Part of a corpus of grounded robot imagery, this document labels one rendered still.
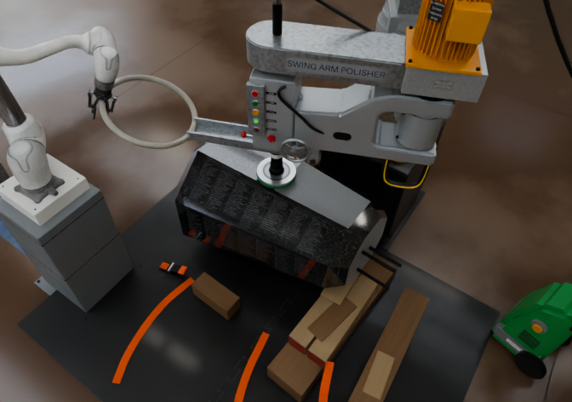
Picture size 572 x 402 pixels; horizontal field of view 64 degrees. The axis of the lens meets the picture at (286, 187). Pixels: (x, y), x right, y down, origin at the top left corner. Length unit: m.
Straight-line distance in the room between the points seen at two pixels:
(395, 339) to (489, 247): 1.10
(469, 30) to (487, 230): 2.16
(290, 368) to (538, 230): 2.12
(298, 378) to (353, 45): 1.74
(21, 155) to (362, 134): 1.59
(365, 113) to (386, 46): 0.29
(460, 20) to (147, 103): 3.30
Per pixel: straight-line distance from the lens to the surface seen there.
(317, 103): 2.11
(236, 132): 2.43
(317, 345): 2.65
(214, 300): 2.91
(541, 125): 4.78
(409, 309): 2.98
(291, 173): 2.49
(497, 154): 4.28
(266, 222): 2.50
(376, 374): 2.75
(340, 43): 1.95
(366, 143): 2.14
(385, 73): 1.90
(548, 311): 2.80
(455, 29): 1.75
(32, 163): 2.51
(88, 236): 2.81
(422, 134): 2.11
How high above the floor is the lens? 2.69
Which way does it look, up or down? 48 degrees down
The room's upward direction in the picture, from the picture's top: 2 degrees clockwise
